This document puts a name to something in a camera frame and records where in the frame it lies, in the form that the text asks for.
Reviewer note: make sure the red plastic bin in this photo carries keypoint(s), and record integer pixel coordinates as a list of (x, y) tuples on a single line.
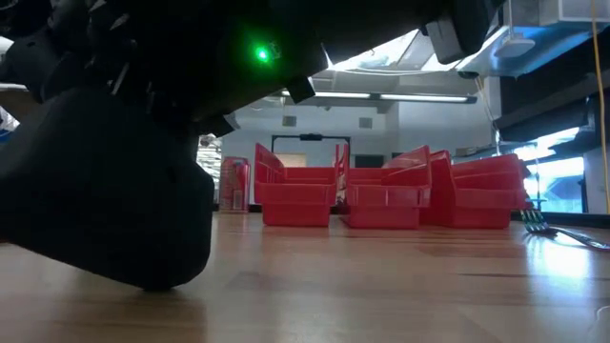
[(295, 200), (481, 195), (386, 200)]

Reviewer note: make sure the iridescent fork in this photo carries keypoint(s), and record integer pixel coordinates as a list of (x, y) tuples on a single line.
[(536, 224)]

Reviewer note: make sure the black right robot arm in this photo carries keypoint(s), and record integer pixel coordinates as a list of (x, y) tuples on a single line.
[(190, 38)]

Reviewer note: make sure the red soda can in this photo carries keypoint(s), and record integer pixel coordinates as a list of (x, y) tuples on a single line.
[(234, 186)]

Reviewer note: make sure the long ceiling light bar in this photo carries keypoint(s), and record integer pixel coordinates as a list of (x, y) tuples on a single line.
[(419, 98)]

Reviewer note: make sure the white ceiling device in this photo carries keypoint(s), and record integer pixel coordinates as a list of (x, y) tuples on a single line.
[(514, 47)]

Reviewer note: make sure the grey wall vent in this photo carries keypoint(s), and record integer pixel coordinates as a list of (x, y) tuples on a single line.
[(365, 123), (289, 121)]

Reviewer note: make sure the black portal frame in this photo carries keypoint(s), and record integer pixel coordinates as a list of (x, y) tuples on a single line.
[(310, 137)]

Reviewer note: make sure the dark wall screen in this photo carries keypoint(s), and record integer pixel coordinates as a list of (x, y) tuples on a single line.
[(369, 161)]

